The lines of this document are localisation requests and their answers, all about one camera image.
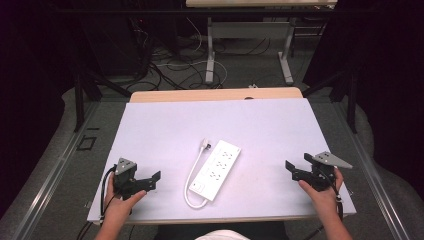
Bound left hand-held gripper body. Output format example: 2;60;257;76
112;157;150;201

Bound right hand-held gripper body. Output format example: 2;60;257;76
292;151;354;193

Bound person's left hand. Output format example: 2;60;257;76
103;173;148;219

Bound person's right hand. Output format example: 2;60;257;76
297;166;345;217

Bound white table mat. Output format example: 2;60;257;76
87;97;357;225

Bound black floor socket plate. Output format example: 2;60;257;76
76;135;98;152

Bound white power strip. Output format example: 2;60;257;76
188;139;242;203

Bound person's dark pants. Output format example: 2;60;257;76
154;221;290;240

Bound black metal stand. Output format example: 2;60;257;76
301;68;358;135
73;64;133;133

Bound person's white shirt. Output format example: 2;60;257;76
194;229;252;240

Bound white metal-legged desk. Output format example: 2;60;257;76
185;0;338;86

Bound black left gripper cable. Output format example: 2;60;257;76
75;165;118;240

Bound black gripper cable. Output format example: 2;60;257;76
301;186;346;240
75;165;118;240

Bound white power strip cable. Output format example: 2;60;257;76
183;146;210;210

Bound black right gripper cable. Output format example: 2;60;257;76
301;186;346;240

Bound tangle of floor cables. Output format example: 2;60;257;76
126;18;278;92

